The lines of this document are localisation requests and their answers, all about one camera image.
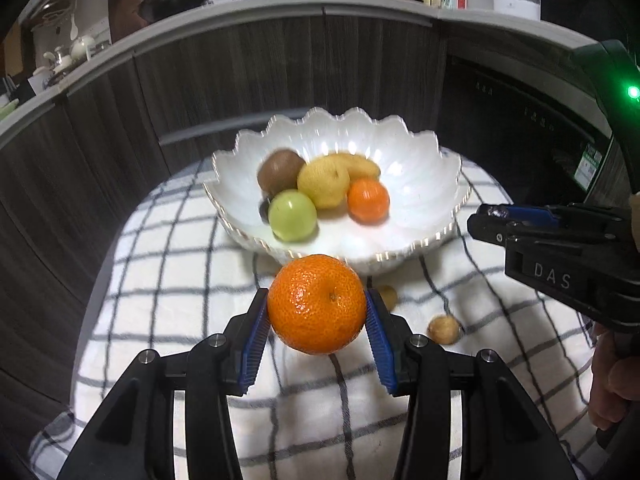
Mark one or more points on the green apple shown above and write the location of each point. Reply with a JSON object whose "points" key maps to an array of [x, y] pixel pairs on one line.
{"points": [[292, 216]]}

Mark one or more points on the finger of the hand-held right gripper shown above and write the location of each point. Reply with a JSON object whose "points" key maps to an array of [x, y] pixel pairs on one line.
{"points": [[535, 216], [487, 225]]}

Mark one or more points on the black dishwasher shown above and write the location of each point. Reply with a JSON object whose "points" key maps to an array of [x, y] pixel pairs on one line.
{"points": [[525, 150]]}

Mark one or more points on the white scalloped bowl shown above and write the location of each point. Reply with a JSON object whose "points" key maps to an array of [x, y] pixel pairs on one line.
{"points": [[410, 195]]}

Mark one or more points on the orange tangerine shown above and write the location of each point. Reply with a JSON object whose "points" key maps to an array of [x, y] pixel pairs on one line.
{"points": [[315, 305], [369, 201]]}

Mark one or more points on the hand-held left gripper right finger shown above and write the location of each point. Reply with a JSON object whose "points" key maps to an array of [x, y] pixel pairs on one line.
{"points": [[380, 345]]}

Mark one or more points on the dark wooden cutting board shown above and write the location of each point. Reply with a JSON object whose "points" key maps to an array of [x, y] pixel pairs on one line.
{"points": [[122, 15]]}

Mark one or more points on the dark wood lower cabinets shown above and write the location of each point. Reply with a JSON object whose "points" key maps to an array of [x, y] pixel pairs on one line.
{"points": [[250, 60]]}

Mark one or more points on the white teapot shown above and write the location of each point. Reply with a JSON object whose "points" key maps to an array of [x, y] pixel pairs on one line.
{"points": [[81, 49]]}

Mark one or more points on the person's right hand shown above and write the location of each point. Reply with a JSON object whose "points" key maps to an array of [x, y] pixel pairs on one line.
{"points": [[607, 380]]}

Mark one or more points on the brown kiwi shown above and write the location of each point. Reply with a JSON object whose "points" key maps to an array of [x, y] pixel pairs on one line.
{"points": [[280, 170]]}

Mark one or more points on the black knife block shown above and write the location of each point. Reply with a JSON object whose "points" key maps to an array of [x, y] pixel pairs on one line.
{"points": [[17, 91]]}

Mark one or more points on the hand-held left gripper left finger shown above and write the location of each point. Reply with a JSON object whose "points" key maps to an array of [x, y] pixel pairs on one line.
{"points": [[252, 340]]}

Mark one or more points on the small tan longan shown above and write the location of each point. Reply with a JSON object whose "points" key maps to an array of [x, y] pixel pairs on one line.
{"points": [[388, 297], [444, 330]]}

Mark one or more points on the yellow lemon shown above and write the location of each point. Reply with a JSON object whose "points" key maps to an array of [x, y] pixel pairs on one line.
{"points": [[322, 185]]}

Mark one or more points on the black white checkered cloth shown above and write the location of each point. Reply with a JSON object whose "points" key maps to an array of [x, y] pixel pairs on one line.
{"points": [[175, 260]]}

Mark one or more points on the green white sticker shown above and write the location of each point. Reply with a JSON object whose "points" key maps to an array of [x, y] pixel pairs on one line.
{"points": [[589, 167]]}

